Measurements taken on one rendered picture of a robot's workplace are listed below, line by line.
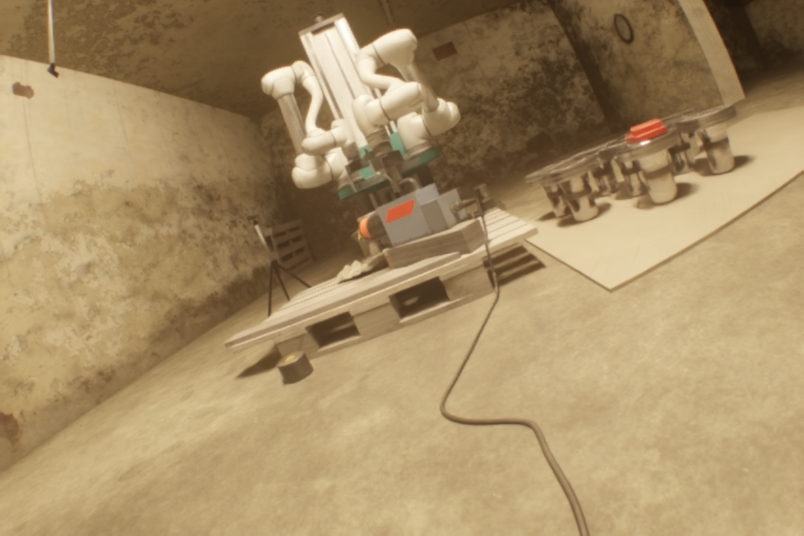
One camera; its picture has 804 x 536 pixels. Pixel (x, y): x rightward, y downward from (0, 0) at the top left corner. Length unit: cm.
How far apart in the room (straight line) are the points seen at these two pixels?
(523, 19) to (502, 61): 99
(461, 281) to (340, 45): 198
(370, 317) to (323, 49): 199
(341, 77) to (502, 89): 456
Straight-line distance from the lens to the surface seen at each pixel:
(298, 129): 226
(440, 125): 226
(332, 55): 272
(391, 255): 150
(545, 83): 707
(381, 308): 125
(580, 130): 711
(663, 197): 147
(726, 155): 166
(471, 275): 121
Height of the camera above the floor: 39
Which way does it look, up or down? 5 degrees down
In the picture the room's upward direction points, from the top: 24 degrees counter-clockwise
